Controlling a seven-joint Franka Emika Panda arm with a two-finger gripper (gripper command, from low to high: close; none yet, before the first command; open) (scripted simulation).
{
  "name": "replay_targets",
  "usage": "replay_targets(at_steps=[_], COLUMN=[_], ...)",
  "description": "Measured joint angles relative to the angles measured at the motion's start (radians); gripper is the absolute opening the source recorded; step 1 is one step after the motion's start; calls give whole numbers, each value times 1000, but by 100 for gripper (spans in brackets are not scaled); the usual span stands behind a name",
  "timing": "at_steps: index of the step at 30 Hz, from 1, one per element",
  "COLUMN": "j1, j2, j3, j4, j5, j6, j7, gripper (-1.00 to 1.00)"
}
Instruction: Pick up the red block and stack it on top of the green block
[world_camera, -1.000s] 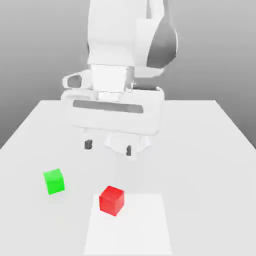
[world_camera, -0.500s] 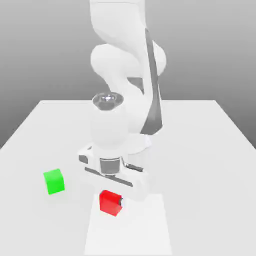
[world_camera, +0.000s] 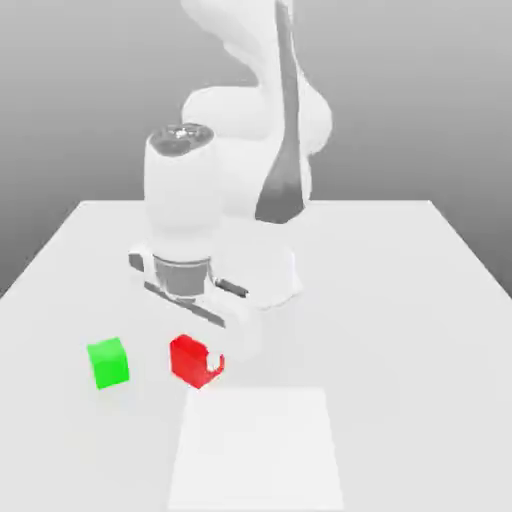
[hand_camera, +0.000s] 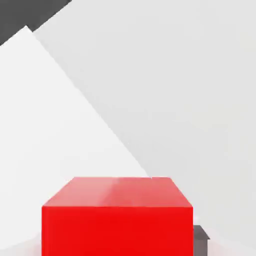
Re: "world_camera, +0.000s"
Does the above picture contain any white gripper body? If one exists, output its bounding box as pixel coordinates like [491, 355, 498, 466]
[141, 279, 264, 364]

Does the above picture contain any small red cube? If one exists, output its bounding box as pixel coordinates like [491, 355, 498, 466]
[169, 333, 226, 390]

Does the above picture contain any small green cube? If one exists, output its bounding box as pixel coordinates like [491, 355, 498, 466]
[86, 336, 131, 391]

